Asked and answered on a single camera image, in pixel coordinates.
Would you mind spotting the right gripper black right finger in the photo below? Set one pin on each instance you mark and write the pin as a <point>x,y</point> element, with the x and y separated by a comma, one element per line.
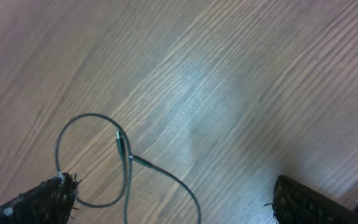
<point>295,203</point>

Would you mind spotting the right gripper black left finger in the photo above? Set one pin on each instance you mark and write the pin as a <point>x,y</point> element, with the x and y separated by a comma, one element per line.
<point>48,203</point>

